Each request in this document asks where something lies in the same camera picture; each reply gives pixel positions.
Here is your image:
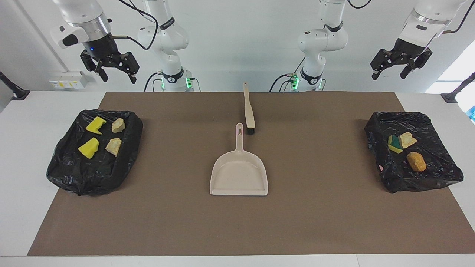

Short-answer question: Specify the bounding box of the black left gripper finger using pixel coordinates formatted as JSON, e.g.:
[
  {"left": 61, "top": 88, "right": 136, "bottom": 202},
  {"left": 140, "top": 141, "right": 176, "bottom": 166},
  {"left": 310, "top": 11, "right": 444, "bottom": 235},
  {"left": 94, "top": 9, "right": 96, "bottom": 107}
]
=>
[
  {"left": 400, "top": 59, "right": 422, "bottom": 79},
  {"left": 370, "top": 48, "right": 394, "bottom": 81}
]

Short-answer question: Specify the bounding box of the yellow sponge piece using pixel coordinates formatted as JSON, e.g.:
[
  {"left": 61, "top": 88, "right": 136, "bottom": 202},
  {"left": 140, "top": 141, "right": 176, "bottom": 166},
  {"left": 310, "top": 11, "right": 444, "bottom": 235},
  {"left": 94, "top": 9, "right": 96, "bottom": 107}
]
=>
[
  {"left": 387, "top": 135, "right": 404, "bottom": 154},
  {"left": 85, "top": 116, "right": 107, "bottom": 135},
  {"left": 78, "top": 137, "right": 100, "bottom": 159}
]

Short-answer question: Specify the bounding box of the brown bread nugget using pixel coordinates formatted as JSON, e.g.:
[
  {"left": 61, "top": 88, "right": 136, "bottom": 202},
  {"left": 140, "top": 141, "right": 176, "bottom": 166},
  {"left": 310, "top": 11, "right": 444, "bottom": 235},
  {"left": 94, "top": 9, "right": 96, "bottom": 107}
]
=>
[{"left": 406, "top": 152, "right": 428, "bottom": 172}]

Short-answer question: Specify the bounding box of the beige brush with black bristles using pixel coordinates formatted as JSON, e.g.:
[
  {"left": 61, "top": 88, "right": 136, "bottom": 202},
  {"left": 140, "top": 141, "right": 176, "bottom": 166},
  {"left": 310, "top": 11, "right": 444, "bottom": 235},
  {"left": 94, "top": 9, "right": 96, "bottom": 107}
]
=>
[{"left": 243, "top": 82, "right": 256, "bottom": 135}]

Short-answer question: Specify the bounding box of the beige plastic dustpan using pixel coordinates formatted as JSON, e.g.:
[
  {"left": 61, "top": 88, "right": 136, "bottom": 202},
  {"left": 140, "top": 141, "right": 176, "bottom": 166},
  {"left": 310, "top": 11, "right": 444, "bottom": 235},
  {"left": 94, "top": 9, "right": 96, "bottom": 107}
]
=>
[{"left": 210, "top": 123, "right": 269, "bottom": 196}]

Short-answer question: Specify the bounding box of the black bag lined bin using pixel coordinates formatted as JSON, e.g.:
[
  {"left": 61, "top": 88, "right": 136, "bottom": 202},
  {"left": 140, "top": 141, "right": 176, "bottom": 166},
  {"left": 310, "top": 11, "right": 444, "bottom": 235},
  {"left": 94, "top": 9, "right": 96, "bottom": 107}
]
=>
[
  {"left": 364, "top": 111, "right": 464, "bottom": 193},
  {"left": 46, "top": 109, "right": 144, "bottom": 196}
]

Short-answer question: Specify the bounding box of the black stand foot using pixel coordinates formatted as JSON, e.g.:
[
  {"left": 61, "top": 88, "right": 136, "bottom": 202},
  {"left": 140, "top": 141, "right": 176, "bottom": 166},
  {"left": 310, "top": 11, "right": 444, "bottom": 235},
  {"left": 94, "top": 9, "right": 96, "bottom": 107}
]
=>
[
  {"left": 0, "top": 71, "right": 30, "bottom": 100},
  {"left": 441, "top": 72, "right": 475, "bottom": 103}
]

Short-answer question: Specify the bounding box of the brown table mat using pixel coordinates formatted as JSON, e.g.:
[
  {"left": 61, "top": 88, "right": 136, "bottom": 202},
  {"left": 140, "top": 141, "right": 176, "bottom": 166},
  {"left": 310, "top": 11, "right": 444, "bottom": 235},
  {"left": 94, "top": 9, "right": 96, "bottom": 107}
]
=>
[{"left": 28, "top": 92, "right": 475, "bottom": 256}]

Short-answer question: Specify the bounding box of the black right base cable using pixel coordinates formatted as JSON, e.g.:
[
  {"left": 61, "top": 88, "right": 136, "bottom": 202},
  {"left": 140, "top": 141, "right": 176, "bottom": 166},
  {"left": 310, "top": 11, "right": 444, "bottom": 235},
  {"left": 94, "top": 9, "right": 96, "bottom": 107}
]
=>
[{"left": 144, "top": 72, "right": 201, "bottom": 92}]

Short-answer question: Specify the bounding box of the black base cable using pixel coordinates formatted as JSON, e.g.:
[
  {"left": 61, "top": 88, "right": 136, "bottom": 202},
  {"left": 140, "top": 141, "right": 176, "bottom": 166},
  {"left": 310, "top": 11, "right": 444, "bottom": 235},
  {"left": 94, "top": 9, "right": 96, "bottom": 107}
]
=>
[
  {"left": 269, "top": 57, "right": 305, "bottom": 92},
  {"left": 144, "top": 72, "right": 201, "bottom": 92}
]

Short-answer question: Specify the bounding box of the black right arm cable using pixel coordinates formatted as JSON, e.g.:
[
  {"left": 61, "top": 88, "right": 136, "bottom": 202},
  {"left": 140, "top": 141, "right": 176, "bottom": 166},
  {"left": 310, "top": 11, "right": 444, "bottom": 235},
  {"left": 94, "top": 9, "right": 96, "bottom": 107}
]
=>
[{"left": 111, "top": 0, "right": 159, "bottom": 51}]

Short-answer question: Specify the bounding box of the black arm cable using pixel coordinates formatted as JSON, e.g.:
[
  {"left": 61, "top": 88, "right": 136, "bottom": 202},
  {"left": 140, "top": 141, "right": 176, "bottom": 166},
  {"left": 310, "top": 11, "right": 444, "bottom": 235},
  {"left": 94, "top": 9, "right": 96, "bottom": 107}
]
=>
[
  {"left": 111, "top": 0, "right": 159, "bottom": 51},
  {"left": 347, "top": 0, "right": 475, "bottom": 34}
]

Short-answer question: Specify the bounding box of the white wall socket box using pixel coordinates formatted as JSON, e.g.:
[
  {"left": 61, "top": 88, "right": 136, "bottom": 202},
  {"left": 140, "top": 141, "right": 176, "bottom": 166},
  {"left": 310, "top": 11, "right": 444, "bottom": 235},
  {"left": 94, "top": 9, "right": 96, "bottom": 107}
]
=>
[{"left": 49, "top": 71, "right": 89, "bottom": 89}]

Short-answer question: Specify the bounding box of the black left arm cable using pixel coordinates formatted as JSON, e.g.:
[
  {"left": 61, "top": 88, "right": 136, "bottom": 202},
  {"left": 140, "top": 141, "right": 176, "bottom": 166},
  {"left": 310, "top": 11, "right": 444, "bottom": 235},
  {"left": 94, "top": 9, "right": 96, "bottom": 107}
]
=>
[{"left": 347, "top": 0, "right": 475, "bottom": 34}]

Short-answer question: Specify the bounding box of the white wall cable duct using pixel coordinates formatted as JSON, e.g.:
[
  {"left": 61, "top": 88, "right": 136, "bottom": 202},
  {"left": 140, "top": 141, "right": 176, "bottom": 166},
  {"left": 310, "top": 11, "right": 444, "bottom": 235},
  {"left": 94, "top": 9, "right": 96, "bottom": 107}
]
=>
[{"left": 14, "top": 0, "right": 69, "bottom": 73}]

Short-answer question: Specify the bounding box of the black left base cable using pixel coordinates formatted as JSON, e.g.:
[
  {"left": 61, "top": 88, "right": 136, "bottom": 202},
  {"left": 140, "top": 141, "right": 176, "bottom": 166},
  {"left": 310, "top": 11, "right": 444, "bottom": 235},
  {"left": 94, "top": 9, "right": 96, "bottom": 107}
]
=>
[{"left": 269, "top": 57, "right": 305, "bottom": 92}]

